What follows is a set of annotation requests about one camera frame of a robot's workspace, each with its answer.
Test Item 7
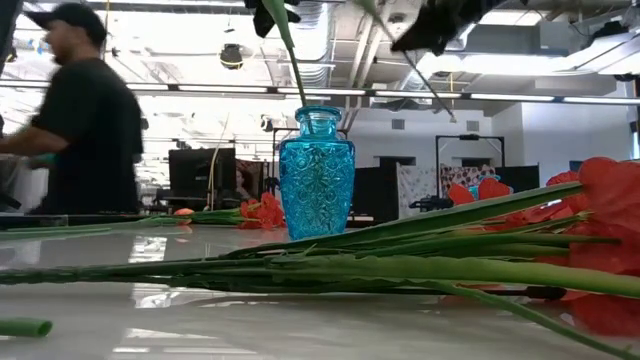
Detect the flower stem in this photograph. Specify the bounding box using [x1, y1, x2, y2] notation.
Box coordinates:
[259, 0, 311, 136]

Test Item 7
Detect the red blossom flower bunch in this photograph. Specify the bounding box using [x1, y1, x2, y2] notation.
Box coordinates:
[0, 157, 640, 360]
[64, 191, 287, 232]

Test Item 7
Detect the orange artificial tulip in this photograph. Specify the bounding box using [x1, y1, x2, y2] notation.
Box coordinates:
[0, 207, 196, 242]

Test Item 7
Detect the green stem piece foreground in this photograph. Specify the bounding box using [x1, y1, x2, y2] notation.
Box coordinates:
[0, 318, 54, 339]

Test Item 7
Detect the small blue glass vase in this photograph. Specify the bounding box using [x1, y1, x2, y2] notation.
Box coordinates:
[467, 173, 501, 201]

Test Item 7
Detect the tall blue glass vase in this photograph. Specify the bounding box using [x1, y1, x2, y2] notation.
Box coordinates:
[278, 104, 357, 242]

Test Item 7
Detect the black ceiling lamp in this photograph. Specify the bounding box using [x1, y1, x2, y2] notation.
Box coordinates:
[219, 43, 245, 70]

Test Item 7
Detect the dotted quilt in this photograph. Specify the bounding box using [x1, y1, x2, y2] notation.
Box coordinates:
[439, 164, 496, 199]

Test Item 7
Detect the white patterned cloth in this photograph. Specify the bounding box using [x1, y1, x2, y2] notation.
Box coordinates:
[397, 164, 442, 219]

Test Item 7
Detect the person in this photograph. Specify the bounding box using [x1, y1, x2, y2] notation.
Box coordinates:
[233, 168, 254, 201]
[0, 2, 146, 217]

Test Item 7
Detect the black monitor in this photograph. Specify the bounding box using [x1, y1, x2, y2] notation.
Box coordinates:
[168, 147, 237, 199]

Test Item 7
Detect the black room divider panel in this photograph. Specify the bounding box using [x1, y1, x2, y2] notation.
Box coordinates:
[352, 155, 401, 224]

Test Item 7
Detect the suspended light rail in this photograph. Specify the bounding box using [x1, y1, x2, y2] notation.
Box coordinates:
[0, 79, 640, 106]

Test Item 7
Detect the black metal frame stand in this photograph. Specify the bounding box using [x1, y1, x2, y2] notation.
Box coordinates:
[434, 133, 506, 199]

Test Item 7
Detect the yellow hanging cable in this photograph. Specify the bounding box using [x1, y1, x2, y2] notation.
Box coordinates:
[102, 0, 112, 61]

